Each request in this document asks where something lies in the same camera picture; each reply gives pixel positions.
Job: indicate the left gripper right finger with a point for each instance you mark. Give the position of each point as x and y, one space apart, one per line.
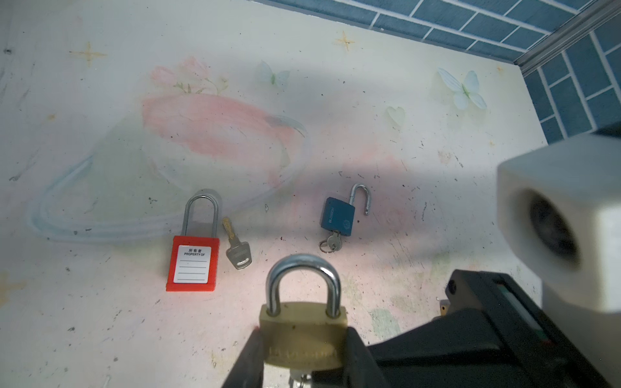
360 369

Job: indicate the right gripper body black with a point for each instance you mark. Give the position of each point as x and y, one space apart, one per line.
493 335

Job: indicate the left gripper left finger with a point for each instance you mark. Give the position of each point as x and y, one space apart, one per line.
248 370

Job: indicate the large brass padlock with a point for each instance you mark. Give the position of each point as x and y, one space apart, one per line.
305 336

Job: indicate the red padlock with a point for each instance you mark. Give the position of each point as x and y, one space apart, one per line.
194 260

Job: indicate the blue padlock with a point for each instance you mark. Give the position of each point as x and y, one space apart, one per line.
338 218

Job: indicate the silver loose key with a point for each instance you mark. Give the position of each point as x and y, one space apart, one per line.
239 253

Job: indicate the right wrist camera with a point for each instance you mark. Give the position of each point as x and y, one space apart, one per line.
558 209

